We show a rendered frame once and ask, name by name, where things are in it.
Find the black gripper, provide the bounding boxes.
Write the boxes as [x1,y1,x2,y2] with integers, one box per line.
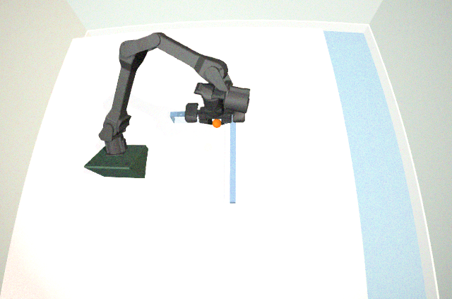
[184,102,245,125]

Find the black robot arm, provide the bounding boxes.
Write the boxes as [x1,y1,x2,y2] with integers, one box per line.
[98,33,251,156]

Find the clear low corner walls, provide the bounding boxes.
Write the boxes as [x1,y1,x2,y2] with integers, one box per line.
[171,117,199,123]

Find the orange ball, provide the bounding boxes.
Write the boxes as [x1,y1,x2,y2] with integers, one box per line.
[213,119,221,128]

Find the light blue l-shaped wall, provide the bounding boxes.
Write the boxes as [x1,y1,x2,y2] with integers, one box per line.
[170,111,237,204]

